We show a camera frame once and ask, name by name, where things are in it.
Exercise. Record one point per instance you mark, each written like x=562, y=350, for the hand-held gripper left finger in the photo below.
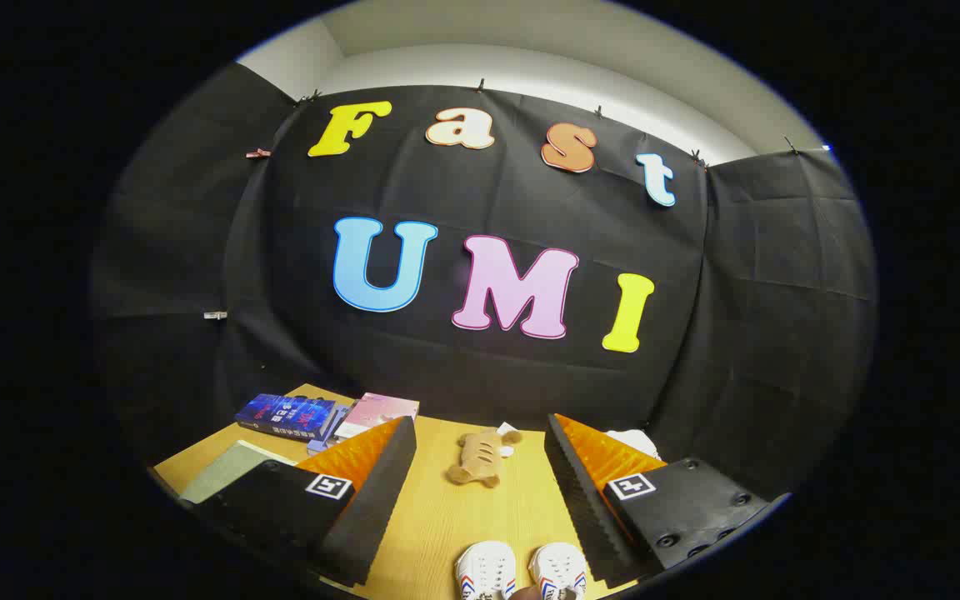
x=380, y=500

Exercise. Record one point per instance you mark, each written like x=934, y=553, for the red clip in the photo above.
x=257, y=153

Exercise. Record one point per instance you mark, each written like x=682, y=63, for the black backdrop cloth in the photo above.
x=488, y=192

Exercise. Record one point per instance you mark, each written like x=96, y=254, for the white canvas shoe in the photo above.
x=562, y=568
x=487, y=571

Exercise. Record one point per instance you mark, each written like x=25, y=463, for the white clip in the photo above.
x=215, y=315

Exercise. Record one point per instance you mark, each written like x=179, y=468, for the brown plush toy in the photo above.
x=476, y=458

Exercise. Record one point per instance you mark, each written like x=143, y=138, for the white soft packet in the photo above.
x=634, y=440

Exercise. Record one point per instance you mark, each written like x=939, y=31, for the lavender book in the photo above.
x=323, y=442

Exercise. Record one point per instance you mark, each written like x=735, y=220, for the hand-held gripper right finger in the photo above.
x=584, y=508

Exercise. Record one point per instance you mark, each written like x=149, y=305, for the green fabric storage box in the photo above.
x=226, y=471

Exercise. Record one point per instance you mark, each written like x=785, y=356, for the blue book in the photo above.
x=284, y=414

